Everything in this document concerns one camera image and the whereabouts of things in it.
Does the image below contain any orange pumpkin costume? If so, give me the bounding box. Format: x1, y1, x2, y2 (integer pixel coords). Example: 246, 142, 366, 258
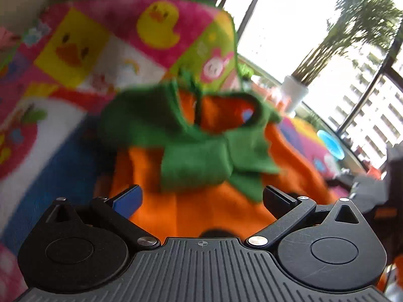
94, 69, 394, 293

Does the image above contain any blue plastic basin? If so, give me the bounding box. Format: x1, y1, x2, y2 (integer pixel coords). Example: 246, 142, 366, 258
317, 130, 345, 160

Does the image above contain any colourful cartoon play mat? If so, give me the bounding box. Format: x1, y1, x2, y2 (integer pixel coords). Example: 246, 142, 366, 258
0, 0, 351, 302

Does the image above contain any potted palm plant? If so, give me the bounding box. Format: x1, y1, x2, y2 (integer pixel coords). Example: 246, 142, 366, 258
280, 0, 402, 113

